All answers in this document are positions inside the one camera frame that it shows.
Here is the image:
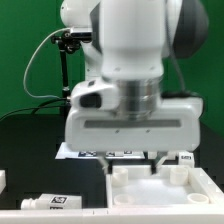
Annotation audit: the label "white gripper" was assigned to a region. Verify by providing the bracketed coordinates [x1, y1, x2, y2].
[65, 98, 203, 175]

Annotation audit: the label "white square tabletop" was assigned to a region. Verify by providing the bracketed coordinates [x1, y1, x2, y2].
[105, 165, 215, 210]

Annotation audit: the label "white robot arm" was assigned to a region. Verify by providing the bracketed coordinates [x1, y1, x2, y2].
[61, 0, 209, 173]

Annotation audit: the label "marker sheet with tags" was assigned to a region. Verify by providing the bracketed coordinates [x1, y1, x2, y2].
[56, 142, 145, 159]

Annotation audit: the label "white obstacle fence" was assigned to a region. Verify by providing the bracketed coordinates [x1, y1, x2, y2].
[0, 168, 224, 224]

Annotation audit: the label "white block at left edge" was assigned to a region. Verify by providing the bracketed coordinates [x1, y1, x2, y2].
[0, 170, 6, 194]

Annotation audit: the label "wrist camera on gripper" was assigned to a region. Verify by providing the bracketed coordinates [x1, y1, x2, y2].
[71, 78, 119, 110]

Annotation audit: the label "black cables on table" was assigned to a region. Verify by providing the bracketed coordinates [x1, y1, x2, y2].
[0, 95, 73, 123]

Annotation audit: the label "black camera stand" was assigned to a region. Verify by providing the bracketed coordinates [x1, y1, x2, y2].
[51, 31, 80, 117]

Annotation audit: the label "background camera on stand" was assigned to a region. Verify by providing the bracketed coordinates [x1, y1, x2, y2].
[70, 27, 92, 40]

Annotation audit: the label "grey camera cable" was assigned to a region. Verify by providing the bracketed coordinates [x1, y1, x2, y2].
[22, 27, 71, 100]

